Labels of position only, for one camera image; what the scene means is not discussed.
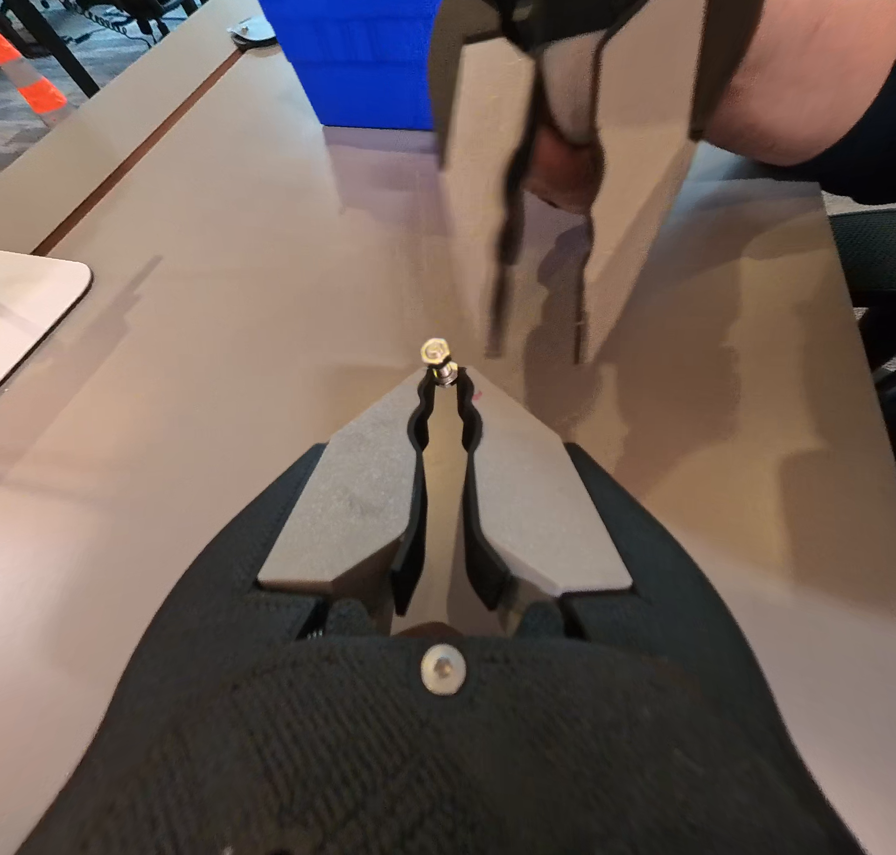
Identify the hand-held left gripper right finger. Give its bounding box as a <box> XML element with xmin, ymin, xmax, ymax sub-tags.
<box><xmin>455</xmin><ymin>367</ymin><xmax>634</xmax><ymax>611</ymax></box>

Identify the person's right hand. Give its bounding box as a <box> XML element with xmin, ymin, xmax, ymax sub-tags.
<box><xmin>525</xmin><ymin>0</ymin><xmax>881</xmax><ymax>214</ymax></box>

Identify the person's right forearm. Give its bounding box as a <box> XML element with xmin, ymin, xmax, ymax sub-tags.
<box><xmin>815</xmin><ymin>63</ymin><xmax>896</xmax><ymax>207</ymax></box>

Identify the orange traffic cone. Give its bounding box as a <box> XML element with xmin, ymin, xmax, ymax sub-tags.
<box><xmin>0</xmin><ymin>33</ymin><xmax>69</xmax><ymax>127</ymax></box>

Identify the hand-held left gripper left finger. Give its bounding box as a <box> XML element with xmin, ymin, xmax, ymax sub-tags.
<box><xmin>256</xmin><ymin>369</ymin><xmax>432</xmax><ymax>617</ymax></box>

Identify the black coiled cable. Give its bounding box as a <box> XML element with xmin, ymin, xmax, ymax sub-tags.
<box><xmin>42</xmin><ymin>0</ymin><xmax>165</xmax><ymax>51</ymax></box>

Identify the blue plastic bin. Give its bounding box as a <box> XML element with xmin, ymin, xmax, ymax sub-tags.
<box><xmin>248</xmin><ymin>0</ymin><xmax>452</xmax><ymax>132</ymax></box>

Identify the wooden desk with black legs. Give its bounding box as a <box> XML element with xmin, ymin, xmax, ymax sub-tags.
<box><xmin>0</xmin><ymin>0</ymin><xmax>100</xmax><ymax>98</ymax></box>

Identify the white and wood document stand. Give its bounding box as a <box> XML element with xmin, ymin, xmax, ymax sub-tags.
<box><xmin>0</xmin><ymin>250</ymin><xmax>93</xmax><ymax>387</ymax></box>

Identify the round metal table grommet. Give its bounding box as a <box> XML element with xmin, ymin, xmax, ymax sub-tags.
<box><xmin>227</xmin><ymin>19</ymin><xmax>278</xmax><ymax>51</ymax></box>

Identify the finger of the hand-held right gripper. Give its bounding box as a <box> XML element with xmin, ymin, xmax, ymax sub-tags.
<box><xmin>441</xmin><ymin>35</ymin><xmax>541</xmax><ymax>361</ymax></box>
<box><xmin>574</xmin><ymin>0</ymin><xmax>711</xmax><ymax>364</ymax></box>

